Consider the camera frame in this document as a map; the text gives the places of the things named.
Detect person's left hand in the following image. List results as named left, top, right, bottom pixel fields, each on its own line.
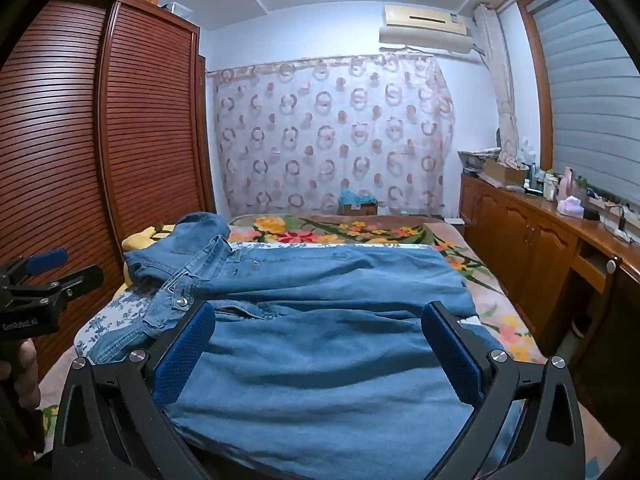
left=11, top=338, right=42, bottom=411

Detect white power strip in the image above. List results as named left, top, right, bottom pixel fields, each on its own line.
left=602, top=217, right=636, bottom=242

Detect blue denim pants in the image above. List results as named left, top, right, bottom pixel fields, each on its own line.
left=92, top=212, right=526, bottom=480

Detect brown louvered wardrobe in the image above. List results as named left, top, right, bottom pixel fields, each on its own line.
left=0, top=0, right=217, bottom=376

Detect pink tissue pack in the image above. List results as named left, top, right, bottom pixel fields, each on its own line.
left=557, top=196, right=586, bottom=218

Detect wooden sideboard cabinet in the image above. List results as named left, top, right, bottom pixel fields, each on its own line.
left=459, top=172, right=640, bottom=361

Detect yellow plush pillow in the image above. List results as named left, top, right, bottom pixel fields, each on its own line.
left=121, top=222, right=176, bottom=288

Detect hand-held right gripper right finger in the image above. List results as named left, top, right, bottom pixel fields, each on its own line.
left=420, top=300, right=586, bottom=480

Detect stack of papers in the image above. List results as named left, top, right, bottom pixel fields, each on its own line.
left=457, top=147, right=501, bottom=177

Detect circle patterned curtain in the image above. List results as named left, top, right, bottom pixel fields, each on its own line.
left=212, top=55, right=456, bottom=218

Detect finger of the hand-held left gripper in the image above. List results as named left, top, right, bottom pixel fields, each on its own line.
left=0, top=248, right=68, bottom=286
left=30, top=265, right=104, bottom=311

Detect grey window blind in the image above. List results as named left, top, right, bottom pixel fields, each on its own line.
left=530, top=0, right=640, bottom=206

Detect open cardboard box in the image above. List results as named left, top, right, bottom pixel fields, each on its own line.
left=482, top=157, right=528, bottom=186

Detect white air conditioner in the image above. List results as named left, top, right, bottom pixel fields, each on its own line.
left=378, top=4, right=473, bottom=56

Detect blue white floral sheet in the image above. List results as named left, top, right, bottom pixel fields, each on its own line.
left=74, top=240, right=493, bottom=366

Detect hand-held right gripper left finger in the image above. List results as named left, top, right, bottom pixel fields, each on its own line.
left=52, top=300, right=218, bottom=480

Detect tied floral side curtain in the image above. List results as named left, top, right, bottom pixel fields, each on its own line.
left=472, top=4, right=522, bottom=167

